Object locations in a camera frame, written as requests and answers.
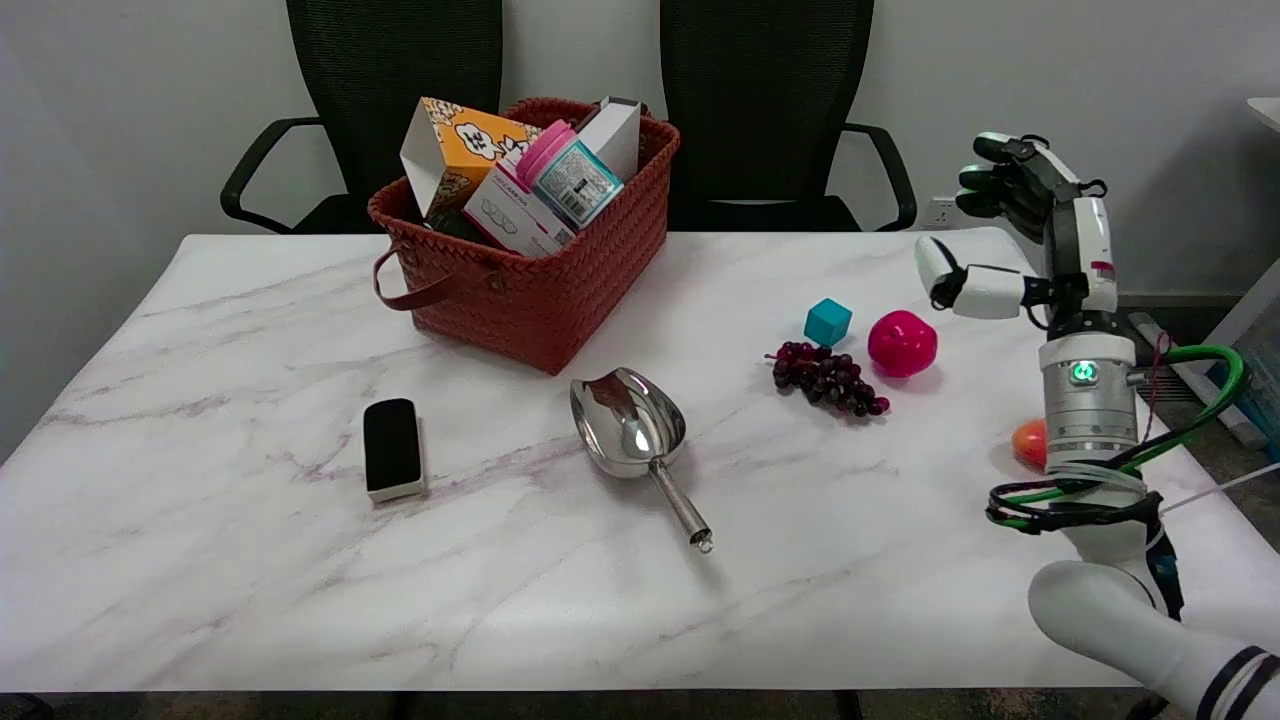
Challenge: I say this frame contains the dark purple grape bunch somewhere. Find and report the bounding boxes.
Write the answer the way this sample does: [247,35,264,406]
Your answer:
[765,341,891,419]

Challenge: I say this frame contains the black whiteboard eraser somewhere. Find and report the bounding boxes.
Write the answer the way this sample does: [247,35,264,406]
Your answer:
[362,398,428,503]

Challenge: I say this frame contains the thin white cable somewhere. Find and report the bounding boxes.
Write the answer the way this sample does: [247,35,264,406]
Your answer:
[1160,462,1280,514]

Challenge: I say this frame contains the red woven basket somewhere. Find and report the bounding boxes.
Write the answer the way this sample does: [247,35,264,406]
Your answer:
[367,97,682,377]

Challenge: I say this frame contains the red toy apple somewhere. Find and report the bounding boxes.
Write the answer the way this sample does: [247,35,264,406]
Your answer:
[867,310,939,379]

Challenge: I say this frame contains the black mesh office chair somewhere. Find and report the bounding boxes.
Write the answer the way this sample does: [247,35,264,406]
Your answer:
[220,0,504,236]
[660,0,918,233]

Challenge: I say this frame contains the red orange toy mango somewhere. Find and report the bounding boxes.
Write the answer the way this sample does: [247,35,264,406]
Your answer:
[1012,419,1049,470]

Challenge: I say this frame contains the teal cube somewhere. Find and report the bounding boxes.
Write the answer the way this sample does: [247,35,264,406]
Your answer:
[804,298,854,348]

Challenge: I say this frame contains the white grey carton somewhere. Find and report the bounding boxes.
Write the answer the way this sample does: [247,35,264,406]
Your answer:
[575,96,643,184]

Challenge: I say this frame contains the white pink cardboard box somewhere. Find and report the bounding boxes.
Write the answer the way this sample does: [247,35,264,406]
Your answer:
[463,150,578,258]

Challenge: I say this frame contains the teal jar with pink lid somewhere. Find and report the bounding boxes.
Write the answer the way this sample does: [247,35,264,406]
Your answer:
[516,120,625,231]

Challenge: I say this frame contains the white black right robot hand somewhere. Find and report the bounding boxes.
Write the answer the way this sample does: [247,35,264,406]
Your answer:
[915,132,1131,343]

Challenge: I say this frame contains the stainless steel scoop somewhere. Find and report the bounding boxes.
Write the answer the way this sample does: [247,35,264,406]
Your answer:
[570,367,714,554]

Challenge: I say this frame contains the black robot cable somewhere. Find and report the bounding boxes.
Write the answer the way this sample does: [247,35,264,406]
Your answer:
[985,350,1249,537]

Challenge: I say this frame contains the white side desk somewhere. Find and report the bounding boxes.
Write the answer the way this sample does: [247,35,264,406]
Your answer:
[1128,97,1280,448]

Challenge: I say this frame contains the thin red wire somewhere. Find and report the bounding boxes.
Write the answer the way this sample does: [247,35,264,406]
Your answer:
[1144,332,1172,443]

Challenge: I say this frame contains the blue storage bin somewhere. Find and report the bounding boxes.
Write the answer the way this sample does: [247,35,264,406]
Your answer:
[1205,318,1280,463]

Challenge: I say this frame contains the orange popcorn box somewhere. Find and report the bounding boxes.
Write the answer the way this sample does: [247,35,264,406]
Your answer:
[400,97,543,219]

